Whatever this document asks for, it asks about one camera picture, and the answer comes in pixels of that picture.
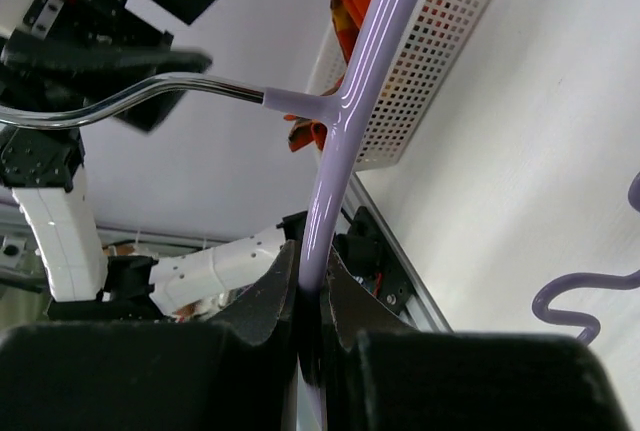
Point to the lilac plastic hanger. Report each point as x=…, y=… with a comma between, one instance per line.
x=346, y=115

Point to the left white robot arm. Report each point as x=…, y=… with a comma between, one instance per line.
x=42, y=165

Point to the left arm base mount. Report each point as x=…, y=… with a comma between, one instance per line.
x=370, y=259

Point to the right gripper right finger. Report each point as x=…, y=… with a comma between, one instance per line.
x=382, y=374

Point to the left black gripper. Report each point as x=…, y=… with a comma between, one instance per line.
x=79, y=52

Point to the white plastic basket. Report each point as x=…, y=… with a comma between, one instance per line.
x=430, y=47

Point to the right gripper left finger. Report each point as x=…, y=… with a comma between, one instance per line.
x=235, y=371

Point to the orange camouflage trousers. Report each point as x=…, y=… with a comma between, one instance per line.
x=347, y=19

